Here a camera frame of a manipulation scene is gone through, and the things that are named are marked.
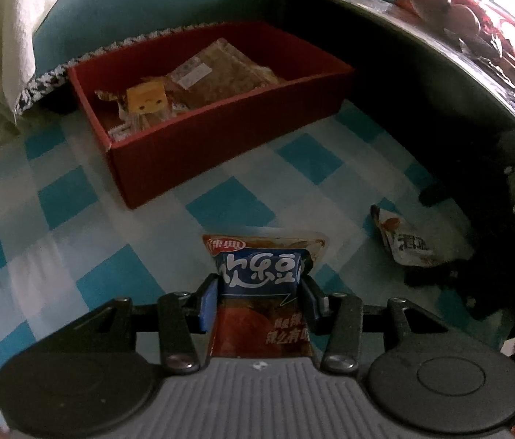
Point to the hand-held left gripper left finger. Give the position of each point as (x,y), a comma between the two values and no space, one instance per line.
(205,304)

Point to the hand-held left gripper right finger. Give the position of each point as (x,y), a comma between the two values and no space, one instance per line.
(311,304)

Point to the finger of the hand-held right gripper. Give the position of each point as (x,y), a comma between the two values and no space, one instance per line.
(440,194)
(435,275)

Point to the white brown snack packet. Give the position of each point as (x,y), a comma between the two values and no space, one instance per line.
(415,242)

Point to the blue red snack packet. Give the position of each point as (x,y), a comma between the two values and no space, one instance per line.
(257,283)

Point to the red cardboard box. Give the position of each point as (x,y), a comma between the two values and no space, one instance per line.
(220,146)

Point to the yellow snack packet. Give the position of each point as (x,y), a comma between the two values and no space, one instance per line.
(145,98)

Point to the dark table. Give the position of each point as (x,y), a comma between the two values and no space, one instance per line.
(403,91)

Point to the blue white checked bedsheet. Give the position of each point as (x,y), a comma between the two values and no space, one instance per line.
(70,219)

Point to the small clear wrapped snack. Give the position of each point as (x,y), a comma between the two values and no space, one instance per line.
(125,129)

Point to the red bag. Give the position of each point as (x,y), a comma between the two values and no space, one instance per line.
(449,0)

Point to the small brown wrapped snack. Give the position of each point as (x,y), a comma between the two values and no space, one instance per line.
(107,96)

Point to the large brown snack packet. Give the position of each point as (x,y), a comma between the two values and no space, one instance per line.
(225,66)

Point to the teal blanket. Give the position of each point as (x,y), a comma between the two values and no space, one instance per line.
(161,4)

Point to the white cloth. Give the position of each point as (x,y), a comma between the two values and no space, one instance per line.
(15,27)

